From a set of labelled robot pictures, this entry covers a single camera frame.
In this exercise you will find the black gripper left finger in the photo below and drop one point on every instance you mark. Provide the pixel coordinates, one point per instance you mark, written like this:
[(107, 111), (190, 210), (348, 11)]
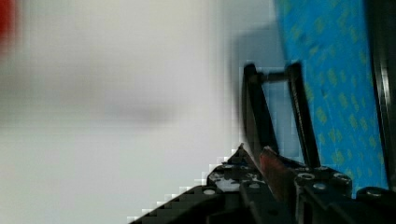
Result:
[(234, 193)]

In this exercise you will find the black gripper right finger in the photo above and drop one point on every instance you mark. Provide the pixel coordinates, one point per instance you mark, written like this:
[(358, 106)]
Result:
[(324, 196)]

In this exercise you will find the red plush ketchup bottle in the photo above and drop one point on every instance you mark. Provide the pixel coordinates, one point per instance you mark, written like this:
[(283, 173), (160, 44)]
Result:
[(8, 23)]

